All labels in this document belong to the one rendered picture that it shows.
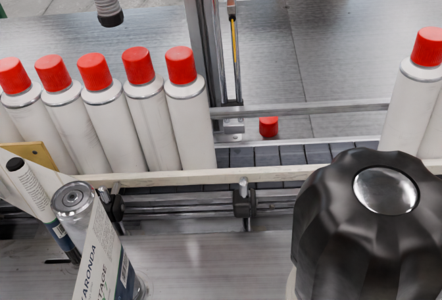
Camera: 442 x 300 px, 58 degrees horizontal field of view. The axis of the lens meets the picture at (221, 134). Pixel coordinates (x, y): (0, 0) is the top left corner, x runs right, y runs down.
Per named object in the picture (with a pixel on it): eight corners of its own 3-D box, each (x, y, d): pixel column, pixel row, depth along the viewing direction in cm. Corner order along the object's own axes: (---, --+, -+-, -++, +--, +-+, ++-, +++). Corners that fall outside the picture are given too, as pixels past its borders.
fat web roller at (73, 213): (103, 313, 46) (37, 220, 33) (112, 275, 49) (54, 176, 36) (142, 312, 45) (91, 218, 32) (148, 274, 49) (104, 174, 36)
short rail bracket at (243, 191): (237, 244, 56) (230, 191, 48) (236, 225, 58) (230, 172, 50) (259, 243, 56) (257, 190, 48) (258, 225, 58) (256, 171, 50)
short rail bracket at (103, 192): (113, 247, 57) (86, 197, 49) (122, 211, 62) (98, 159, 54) (135, 247, 57) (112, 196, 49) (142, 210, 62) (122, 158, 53)
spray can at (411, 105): (381, 172, 57) (417, 47, 42) (371, 146, 60) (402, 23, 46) (418, 171, 56) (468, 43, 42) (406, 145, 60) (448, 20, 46)
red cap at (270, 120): (259, 124, 73) (258, 110, 71) (277, 124, 73) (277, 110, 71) (259, 137, 71) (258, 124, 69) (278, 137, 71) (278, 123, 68)
